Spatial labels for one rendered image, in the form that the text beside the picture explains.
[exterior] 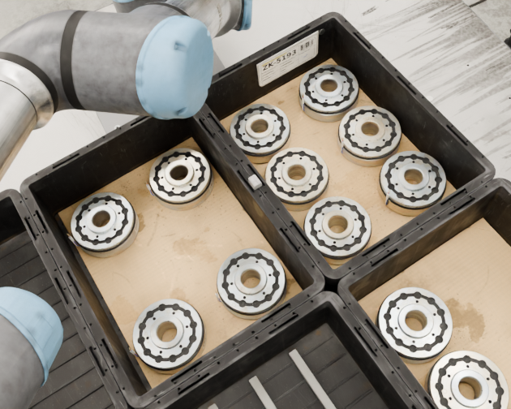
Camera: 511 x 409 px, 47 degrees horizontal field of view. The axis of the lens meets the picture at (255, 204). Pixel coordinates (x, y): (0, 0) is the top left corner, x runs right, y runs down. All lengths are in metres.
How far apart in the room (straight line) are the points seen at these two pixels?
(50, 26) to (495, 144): 0.84
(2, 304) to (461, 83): 1.02
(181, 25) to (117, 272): 0.43
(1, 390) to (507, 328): 0.69
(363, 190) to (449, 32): 0.52
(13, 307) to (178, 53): 0.33
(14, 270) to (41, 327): 0.55
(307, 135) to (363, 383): 0.42
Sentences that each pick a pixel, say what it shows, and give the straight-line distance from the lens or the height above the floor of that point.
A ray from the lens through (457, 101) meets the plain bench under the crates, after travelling 1.26.
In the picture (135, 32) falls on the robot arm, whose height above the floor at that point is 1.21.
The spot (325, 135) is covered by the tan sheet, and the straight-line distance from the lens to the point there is 1.02.
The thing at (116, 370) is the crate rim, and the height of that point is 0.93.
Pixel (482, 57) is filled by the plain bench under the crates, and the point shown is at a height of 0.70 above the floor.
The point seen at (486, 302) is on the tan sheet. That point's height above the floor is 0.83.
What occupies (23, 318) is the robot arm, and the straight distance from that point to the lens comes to 0.47.
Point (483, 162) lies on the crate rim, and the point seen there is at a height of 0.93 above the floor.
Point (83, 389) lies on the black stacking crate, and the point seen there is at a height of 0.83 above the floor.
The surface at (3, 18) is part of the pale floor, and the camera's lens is 2.69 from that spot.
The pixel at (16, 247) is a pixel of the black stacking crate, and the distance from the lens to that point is 1.04.
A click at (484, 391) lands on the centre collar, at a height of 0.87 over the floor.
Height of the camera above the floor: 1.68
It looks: 62 degrees down
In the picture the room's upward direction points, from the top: 10 degrees counter-clockwise
